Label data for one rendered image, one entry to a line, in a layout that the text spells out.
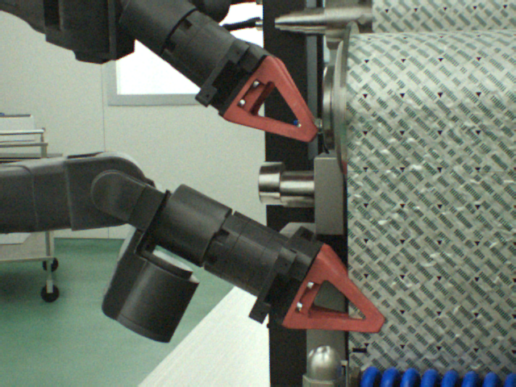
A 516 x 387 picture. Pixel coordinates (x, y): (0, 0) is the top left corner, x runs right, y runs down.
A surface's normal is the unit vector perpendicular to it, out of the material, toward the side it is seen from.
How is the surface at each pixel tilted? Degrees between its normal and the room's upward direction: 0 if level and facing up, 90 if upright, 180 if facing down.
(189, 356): 0
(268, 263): 71
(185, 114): 90
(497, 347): 90
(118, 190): 89
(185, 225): 78
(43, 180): 86
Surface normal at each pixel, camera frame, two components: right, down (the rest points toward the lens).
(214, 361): -0.02, -0.99
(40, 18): -0.73, 0.25
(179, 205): 0.06, -0.36
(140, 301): -0.22, -0.07
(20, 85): -0.21, 0.14
